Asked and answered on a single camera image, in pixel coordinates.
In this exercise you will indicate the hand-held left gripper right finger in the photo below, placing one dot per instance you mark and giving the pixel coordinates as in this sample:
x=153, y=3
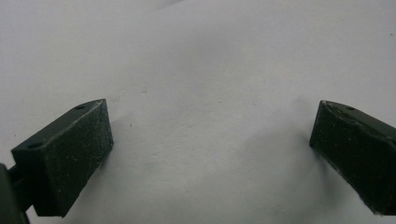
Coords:
x=358, y=149

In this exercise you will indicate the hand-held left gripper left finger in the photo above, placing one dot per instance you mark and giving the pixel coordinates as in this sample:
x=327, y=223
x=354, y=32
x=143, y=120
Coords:
x=65, y=155

